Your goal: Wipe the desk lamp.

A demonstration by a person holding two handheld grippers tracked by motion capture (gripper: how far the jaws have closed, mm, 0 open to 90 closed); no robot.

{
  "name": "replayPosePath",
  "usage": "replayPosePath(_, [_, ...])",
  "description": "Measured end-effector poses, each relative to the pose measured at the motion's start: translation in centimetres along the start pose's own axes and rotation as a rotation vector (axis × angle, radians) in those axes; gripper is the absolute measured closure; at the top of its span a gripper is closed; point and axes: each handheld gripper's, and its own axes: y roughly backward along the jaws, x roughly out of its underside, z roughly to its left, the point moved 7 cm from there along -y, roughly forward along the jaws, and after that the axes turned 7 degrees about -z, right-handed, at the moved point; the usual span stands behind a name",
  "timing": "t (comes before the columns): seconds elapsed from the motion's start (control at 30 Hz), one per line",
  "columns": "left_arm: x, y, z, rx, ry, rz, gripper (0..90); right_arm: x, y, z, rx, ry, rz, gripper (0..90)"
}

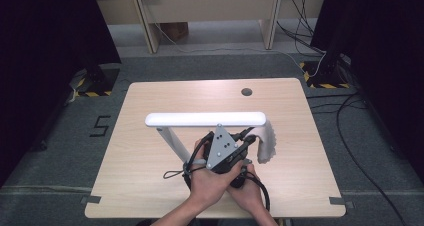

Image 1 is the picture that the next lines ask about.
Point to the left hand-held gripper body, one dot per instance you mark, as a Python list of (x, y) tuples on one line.
[(220, 149)]

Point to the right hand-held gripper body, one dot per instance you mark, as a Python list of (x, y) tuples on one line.
[(239, 182)]

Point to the beige cloth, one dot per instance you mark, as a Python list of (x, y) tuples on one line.
[(266, 146)]

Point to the white desk lamp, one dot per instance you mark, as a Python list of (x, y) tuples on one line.
[(200, 119)]

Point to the person's right hand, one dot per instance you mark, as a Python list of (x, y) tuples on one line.
[(248, 196)]

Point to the person's left hand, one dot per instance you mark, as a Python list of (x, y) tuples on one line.
[(208, 186)]

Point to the grey tape piece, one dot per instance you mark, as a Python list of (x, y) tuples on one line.
[(90, 199), (336, 201)]

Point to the black stand base hazard tape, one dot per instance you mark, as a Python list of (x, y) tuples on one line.
[(100, 79), (325, 74)]

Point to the brown cardboard box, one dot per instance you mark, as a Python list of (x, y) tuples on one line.
[(175, 31)]

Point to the beige background desk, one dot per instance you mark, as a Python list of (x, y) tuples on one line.
[(206, 6)]

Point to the black curtain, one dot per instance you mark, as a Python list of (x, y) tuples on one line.
[(393, 52), (40, 52)]

